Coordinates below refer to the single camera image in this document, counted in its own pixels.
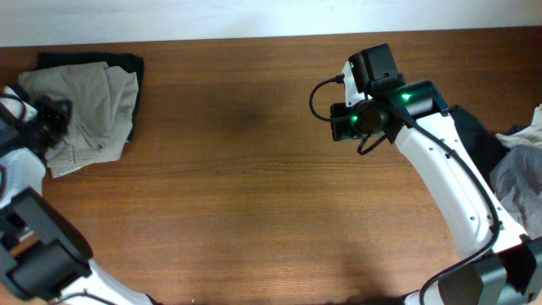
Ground khaki cargo shorts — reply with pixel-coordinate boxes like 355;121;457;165
19;62;138;178

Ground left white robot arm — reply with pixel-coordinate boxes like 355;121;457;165
1;94;155;305

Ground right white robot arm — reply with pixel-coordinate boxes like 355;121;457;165
327;75;541;304

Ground folded black garment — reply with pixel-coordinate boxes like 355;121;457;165
36;52;145;142

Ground dark teal garment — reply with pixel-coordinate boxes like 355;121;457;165
450;105;511;185

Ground grey brown garment pile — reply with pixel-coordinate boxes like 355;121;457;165
489;145;541;239

